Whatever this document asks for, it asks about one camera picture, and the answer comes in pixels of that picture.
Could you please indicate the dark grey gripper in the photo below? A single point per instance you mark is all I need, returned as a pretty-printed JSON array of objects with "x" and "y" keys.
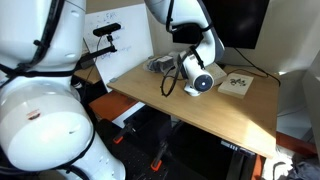
[{"x": 166, "y": 62}]

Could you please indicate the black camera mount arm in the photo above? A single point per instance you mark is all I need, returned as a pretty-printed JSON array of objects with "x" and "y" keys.
[{"x": 100, "y": 53}]

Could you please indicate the black computer monitor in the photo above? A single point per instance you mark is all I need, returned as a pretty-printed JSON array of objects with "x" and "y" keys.
[{"x": 236, "y": 23}]

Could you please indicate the grey crumpled cloth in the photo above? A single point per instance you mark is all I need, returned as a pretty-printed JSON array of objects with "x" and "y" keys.
[{"x": 305, "y": 170}]

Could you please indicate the small patterned box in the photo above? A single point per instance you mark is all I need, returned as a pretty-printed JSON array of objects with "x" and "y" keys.
[{"x": 236, "y": 85}]

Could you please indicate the desk height control panel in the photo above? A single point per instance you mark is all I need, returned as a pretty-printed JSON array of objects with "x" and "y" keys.
[{"x": 238, "y": 148}]

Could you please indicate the orange drawer cabinet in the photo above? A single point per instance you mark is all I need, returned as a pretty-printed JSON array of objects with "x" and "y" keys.
[{"x": 111, "y": 105}]

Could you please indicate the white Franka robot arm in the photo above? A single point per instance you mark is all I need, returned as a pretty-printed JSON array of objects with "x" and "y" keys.
[{"x": 43, "y": 100}]

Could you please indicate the white whiteboard with writing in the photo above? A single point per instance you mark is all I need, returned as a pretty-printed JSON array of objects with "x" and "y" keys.
[{"x": 133, "y": 43}]

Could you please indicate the black stereo camera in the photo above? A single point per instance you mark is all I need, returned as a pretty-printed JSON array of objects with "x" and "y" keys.
[{"x": 106, "y": 29}]

